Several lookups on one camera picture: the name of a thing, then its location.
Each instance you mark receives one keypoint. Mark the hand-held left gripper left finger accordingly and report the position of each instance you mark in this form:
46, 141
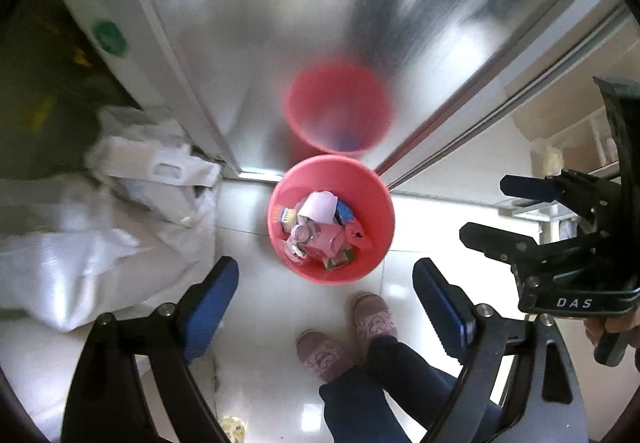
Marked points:
210, 308

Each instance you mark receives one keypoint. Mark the white shelf rack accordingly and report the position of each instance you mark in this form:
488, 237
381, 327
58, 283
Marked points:
525, 213

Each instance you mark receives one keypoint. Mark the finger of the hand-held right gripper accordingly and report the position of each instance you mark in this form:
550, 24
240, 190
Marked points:
530, 188
495, 243

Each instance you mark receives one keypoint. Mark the pink printed carton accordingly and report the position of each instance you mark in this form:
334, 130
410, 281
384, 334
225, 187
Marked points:
330, 238

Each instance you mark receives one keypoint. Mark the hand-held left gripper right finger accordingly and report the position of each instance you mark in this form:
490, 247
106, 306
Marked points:
442, 308

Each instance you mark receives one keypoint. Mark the green round sticker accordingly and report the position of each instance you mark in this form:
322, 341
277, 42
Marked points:
108, 38

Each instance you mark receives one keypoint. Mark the pink slipper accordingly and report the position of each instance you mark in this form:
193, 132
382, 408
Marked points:
372, 318
322, 353

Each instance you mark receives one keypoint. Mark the yellow plastic wrapper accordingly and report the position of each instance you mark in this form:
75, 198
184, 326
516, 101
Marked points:
232, 430

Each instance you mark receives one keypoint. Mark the red plastic bucket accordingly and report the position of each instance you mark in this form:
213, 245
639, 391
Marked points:
377, 218

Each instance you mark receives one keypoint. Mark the white woven sack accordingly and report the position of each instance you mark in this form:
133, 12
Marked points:
195, 233
75, 273

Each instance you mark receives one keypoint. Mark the white paper sheet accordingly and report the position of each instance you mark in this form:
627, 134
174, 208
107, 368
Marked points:
317, 208

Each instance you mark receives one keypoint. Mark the white green carton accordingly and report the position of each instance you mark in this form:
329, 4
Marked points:
340, 259

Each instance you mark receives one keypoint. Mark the person's left leg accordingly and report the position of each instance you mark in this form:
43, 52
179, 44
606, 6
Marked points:
350, 408

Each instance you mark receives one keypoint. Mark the yellow blue packet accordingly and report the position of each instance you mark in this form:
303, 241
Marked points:
286, 216

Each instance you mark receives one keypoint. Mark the blue wrapper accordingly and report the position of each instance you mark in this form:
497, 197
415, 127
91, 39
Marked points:
344, 213

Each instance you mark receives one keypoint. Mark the white platform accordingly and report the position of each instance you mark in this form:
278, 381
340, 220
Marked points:
40, 348

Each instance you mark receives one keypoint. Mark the white plastic bag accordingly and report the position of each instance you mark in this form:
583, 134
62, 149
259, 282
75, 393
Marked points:
150, 148

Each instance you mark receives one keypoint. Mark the person's right hand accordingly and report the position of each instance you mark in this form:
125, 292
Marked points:
595, 328

